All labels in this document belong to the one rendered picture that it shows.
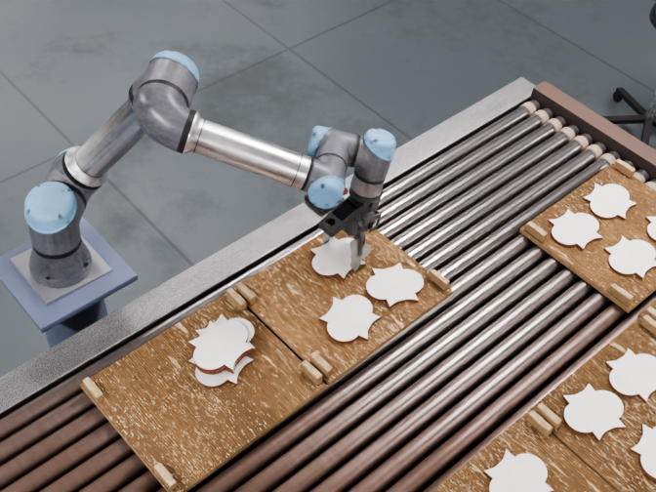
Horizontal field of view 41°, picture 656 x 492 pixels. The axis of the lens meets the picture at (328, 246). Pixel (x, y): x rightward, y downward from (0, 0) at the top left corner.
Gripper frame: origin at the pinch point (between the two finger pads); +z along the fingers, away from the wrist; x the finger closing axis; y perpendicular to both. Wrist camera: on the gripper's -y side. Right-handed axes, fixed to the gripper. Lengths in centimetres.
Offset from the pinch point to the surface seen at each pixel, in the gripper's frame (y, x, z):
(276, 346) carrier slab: -27.3, -10.5, 8.2
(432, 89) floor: 188, 107, 50
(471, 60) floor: 219, 111, 42
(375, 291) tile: -0.5, -14.0, 0.1
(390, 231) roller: 19.0, -0.5, -1.5
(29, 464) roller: -82, 1, 25
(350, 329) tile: -12.5, -18.5, 3.1
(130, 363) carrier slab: -54, 7, 15
